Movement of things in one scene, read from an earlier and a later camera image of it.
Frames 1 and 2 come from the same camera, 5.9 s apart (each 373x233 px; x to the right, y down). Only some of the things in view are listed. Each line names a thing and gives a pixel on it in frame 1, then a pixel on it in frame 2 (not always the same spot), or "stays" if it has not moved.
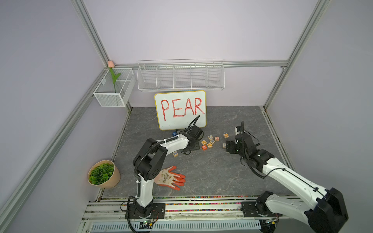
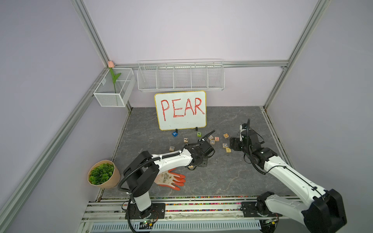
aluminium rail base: x=183 y=214 stays
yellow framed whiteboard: x=176 y=110 stays
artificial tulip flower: x=111 y=64 stays
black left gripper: x=197 y=146 → x=204 y=162
